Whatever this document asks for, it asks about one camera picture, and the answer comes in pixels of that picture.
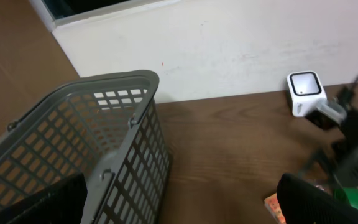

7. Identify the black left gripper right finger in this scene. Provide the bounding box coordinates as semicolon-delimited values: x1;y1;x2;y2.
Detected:
277;173;358;224

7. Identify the dark window with white frame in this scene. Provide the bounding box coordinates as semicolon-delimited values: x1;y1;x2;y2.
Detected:
29;0;180;32

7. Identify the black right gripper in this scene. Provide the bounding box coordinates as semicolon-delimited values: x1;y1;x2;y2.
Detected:
305;86;358;187

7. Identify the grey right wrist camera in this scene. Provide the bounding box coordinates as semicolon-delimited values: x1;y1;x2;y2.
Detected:
314;99;347;124

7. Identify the white barcode scanner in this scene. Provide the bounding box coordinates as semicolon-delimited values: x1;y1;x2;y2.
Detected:
287;71;327;117

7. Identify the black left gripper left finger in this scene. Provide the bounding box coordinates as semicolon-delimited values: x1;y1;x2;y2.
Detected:
0;173;88;224

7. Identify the orange snack packet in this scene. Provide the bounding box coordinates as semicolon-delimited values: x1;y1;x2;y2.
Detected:
264;193;286;224

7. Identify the grey plastic mesh basket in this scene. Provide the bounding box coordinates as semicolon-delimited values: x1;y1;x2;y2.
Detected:
0;70;172;223

